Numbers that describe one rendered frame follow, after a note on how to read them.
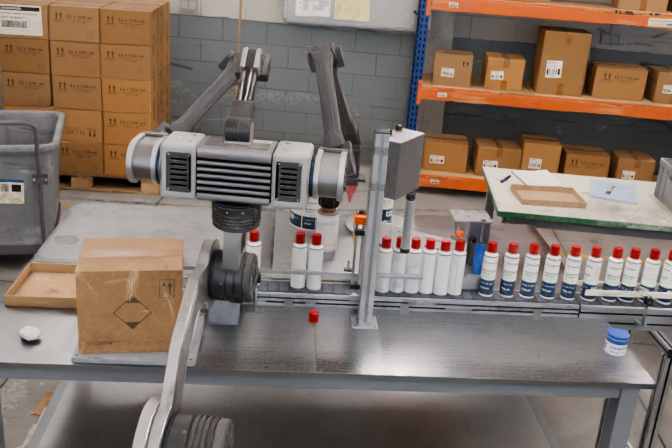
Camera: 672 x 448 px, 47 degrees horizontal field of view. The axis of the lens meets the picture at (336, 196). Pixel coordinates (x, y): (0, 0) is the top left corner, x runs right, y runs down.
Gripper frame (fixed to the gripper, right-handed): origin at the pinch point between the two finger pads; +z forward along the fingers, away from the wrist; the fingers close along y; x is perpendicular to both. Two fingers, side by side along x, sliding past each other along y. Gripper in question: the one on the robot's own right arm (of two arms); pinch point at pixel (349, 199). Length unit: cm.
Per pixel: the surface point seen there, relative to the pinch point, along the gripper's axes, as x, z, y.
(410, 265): 20.6, 15.7, -21.0
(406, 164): 31.4, -25.1, -14.3
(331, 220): -5.5, 10.9, 5.7
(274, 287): 20.2, 26.1, 26.0
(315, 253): 21.5, 11.8, 12.4
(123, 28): -306, -3, 143
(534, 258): 21, 11, -64
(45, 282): 15, 30, 106
